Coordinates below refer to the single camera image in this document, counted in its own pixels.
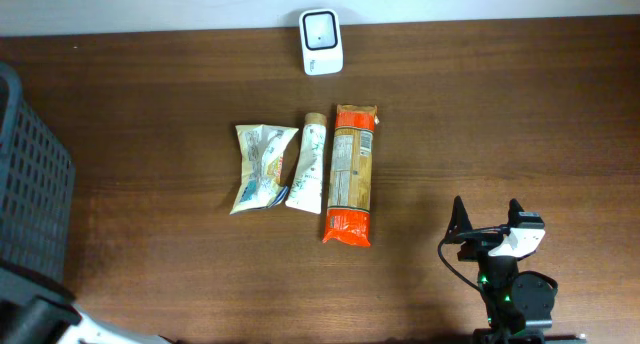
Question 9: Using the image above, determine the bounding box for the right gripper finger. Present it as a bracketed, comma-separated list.
[507, 198, 523, 227]
[445, 196, 473, 242]

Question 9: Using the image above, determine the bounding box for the cream snack bag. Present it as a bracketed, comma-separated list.
[230, 124, 298, 215]

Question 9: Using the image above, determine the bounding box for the white cosmetic tube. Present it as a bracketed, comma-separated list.
[285, 113, 327, 214]

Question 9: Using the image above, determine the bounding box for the orange spaghetti pasta pack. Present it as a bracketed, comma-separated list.
[323, 104, 378, 247]

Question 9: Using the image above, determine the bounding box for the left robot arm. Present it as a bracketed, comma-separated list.
[1, 261, 168, 344]

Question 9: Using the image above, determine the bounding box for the white barcode scanner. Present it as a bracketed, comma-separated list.
[298, 8, 344, 76]

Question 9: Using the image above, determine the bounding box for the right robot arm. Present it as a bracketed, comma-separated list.
[440, 196, 558, 343]

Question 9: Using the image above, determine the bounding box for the grey plastic mesh basket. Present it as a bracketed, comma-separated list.
[1, 63, 75, 282]

